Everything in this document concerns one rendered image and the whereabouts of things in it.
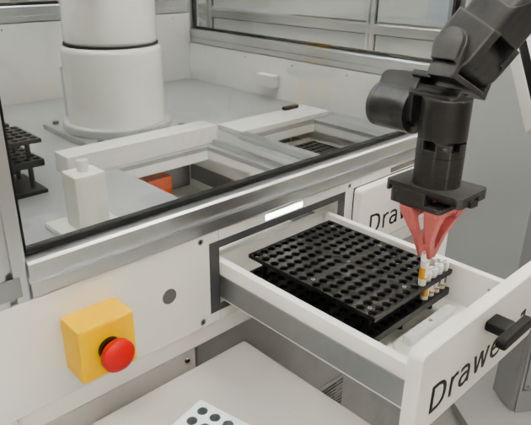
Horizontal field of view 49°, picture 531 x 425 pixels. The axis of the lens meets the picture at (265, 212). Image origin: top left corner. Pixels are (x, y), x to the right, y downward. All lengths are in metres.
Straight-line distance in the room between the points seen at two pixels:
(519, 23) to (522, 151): 1.68
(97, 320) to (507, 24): 0.55
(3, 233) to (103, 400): 0.29
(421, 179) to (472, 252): 1.88
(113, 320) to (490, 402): 1.50
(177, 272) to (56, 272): 0.17
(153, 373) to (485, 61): 0.59
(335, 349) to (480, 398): 1.34
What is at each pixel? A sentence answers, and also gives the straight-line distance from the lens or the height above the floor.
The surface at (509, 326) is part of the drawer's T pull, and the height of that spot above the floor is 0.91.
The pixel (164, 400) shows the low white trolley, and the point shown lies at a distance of 0.81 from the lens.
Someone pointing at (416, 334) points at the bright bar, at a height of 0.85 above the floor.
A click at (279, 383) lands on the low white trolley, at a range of 0.83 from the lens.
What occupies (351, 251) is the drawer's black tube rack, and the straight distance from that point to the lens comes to 0.86.
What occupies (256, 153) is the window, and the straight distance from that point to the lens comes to 0.84.
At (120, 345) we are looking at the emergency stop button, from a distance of 0.69.
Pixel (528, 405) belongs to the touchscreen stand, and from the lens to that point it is 2.01.
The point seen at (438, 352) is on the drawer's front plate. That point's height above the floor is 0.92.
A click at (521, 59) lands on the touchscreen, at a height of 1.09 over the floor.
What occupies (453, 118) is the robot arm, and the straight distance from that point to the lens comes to 0.69.
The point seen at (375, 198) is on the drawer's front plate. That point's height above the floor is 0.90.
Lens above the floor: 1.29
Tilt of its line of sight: 24 degrees down
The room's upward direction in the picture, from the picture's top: 1 degrees clockwise
